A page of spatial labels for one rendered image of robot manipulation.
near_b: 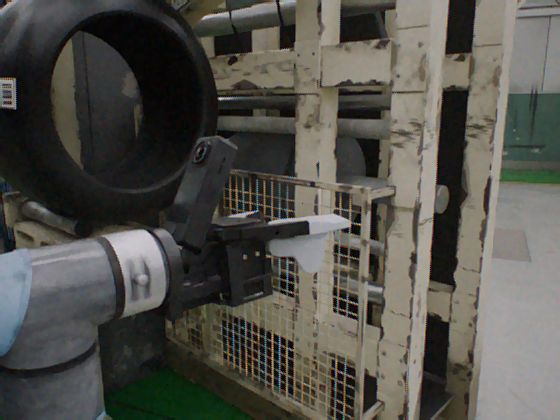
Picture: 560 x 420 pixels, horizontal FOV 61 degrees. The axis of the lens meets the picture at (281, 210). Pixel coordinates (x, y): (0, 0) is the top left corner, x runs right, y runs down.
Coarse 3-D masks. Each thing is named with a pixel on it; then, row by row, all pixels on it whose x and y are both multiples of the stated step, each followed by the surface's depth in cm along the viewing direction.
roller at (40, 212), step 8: (24, 208) 135; (32, 208) 132; (40, 208) 130; (48, 208) 128; (32, 216) 132; (40, 216) 128; (48, 216) 125; (56, 216) 122; (64, 216) 120; (72, 216) 119; (48, 224) 126; (56, 224) 121; (64, 224) 118; (72, 224) 116; (80, 224) 115; (88, 224) 116; (72, 232) 116; (80, 232) 115; (88, 232) 116
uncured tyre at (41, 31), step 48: (48, 0) 102; (96, 0) 106; (144, 0) 115; (0, 48) 99; (48, 48) 100; (144, 48) 146; (192, 48) 126; (0, 96) 99; (48, 96) 101; (144, 96) 151; (192, 96) 146; (0, 144) 103; (48, 144) 103; (144, 144) 152; (192, 144) 134; (48, 192) 108; (96, 192) 113; (144, 192) 122
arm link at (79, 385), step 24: (72, 360) 38; (96, 360) 41; (0, 384) 41; (24, 384) 37; (48, 384) 37; (72, 384) 38; (96, 384) 41; (0, 408) 40; (24, 408) 37; (48, 408) 37; (72, 408) 39; (96, 408) 41
